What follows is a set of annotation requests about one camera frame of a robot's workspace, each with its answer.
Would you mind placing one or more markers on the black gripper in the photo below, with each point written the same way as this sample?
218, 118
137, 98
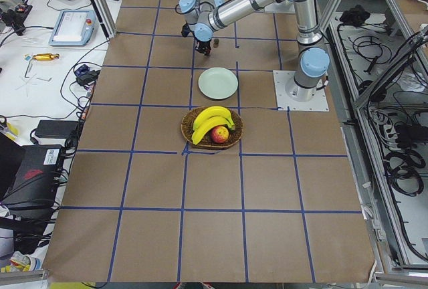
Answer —
203, 43

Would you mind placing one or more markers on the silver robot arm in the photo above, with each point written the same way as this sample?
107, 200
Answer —
204, 17

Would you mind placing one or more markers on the light green plate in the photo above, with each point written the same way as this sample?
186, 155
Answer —
218, 83

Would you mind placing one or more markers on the yellow banana bunch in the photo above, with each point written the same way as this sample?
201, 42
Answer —
210, 118

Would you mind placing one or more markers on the brown wicker basket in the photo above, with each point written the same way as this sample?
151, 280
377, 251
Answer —
206, 143

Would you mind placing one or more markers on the red yellow apple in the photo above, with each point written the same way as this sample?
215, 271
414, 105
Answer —
219, 134

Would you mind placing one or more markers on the blue teach pendant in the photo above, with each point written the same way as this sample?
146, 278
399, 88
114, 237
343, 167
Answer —
73, 28

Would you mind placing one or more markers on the yellow metal tool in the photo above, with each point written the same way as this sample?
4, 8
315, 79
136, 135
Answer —
42, 57

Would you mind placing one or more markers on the black power adapter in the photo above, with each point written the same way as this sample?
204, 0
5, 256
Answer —
55, 129

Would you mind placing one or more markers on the black computer tower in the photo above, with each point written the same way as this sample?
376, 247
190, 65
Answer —
35, 183

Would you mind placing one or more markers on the aluminium frame post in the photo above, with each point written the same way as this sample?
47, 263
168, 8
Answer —
104, 17

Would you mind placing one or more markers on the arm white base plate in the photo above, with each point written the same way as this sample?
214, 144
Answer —
292, 97

